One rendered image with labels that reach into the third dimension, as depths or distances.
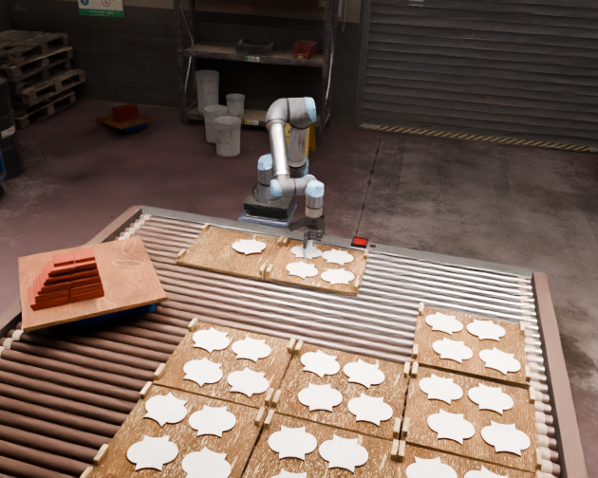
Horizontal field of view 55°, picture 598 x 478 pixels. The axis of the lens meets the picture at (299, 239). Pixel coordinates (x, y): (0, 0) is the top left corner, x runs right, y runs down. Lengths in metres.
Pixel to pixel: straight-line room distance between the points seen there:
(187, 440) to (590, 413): 2.42
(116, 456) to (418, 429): 0.91
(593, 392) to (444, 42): 4.47
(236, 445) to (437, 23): 5.86
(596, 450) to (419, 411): 1.64
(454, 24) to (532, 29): 0.84
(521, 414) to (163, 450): 1.13
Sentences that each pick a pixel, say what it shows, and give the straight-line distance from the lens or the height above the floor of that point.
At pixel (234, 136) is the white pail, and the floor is 0.23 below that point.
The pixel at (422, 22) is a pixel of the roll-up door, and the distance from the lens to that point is 7.01.
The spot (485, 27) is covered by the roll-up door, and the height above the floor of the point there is 1.31.
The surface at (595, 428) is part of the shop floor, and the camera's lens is 3.57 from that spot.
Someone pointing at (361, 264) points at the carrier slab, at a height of 0.94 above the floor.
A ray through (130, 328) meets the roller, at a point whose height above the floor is 0.92.
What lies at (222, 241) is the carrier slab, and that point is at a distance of 2.77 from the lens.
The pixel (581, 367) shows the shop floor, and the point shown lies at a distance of 3.93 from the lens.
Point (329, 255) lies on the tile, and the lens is 2.66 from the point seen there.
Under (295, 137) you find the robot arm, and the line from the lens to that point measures 2.87.
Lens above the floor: 2.32
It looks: 30 degrees down
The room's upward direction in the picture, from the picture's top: 3 degrees clockwise
